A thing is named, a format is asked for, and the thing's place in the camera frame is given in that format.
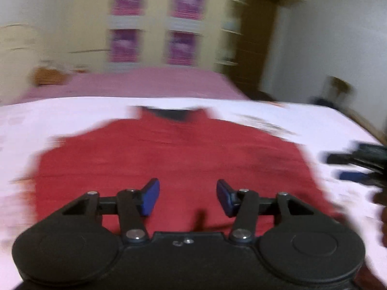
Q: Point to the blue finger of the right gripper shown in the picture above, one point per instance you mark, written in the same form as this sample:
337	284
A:
356	177
341	159

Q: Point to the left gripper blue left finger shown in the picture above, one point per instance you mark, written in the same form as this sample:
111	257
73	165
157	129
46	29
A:
132	206

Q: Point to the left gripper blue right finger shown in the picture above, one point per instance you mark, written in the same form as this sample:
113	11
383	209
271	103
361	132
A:
242	205

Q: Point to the red puffer jacket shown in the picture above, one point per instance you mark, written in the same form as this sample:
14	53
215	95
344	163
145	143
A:
300	242

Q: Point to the brown wooden chair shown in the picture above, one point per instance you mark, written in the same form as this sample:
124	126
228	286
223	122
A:
336	92

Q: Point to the pink checked bed sheet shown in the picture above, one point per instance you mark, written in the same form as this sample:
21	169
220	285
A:
141	82

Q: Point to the white floral bed sheet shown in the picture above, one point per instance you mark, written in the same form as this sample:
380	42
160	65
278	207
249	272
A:
30	128

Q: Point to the orange folded cloth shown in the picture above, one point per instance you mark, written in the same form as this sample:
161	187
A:
43	76

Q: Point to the lower left purple poster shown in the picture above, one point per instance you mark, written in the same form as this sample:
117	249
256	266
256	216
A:
124	45

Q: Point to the lower right purple poster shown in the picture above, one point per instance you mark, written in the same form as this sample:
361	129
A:
181	48

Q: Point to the cream corner shelf unit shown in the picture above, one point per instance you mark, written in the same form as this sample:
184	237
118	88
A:
230	33

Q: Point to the brown wooden door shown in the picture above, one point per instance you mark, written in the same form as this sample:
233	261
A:
252	48

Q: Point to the cream yellow wardrobe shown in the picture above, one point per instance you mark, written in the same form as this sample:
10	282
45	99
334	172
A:
90	23

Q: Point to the cream wooden headboard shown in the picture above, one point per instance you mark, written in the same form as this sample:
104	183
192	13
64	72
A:
22	49

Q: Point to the upper left purple poster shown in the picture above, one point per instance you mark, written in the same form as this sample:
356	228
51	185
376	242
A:
127	7

